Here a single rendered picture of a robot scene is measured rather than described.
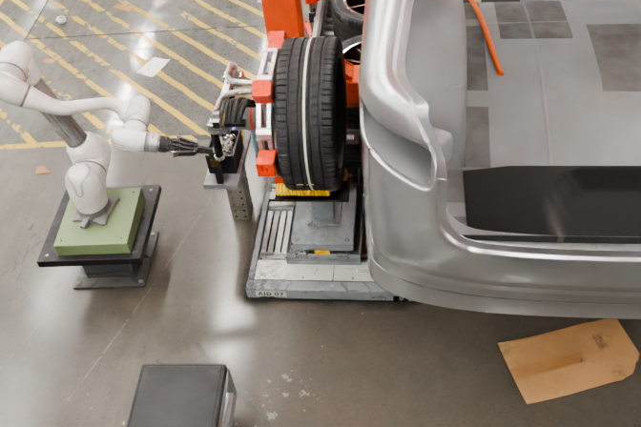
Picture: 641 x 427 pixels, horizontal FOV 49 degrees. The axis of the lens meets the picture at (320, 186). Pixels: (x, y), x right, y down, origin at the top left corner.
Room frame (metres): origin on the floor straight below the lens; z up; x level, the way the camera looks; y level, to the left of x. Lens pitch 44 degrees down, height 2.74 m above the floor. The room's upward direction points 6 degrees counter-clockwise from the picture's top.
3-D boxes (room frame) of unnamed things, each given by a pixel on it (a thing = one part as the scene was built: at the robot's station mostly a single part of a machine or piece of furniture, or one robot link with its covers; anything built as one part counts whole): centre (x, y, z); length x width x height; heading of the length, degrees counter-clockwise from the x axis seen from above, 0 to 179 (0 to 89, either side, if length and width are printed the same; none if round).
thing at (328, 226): (2.43, -0.01, 0.32); 0.40 x 0.30 x 0.28; 171
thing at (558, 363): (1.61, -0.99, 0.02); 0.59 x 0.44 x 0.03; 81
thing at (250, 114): (2.47, 0.23, 0.85); 0.21 x 0.14 x 0.14; 81
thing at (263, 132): (2.46, 0.16, 0.85); 0.54 x 0.07 x 0.54; 171
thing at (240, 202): (2.72, 0.44, 0.21); 0.10 x 0.10 x 0.42; 81
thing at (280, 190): (2.32, 0.08, 0.51); 0.29 x 0.06 x 0.06; 81
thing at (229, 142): (2.65, 0.45, 0.51); 0.20 x 0.14 x 0.13; 170
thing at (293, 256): (2.46, -0.01, 0.13); 0.50 x 0.36 x 0.10; 171
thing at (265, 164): (2.15, 0.21, 0.85); 0.09 x 0.08 x 0.07; 171
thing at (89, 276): (2.47, 1.09, 0.15); 0.50 x 0.50 x 0.30; 84
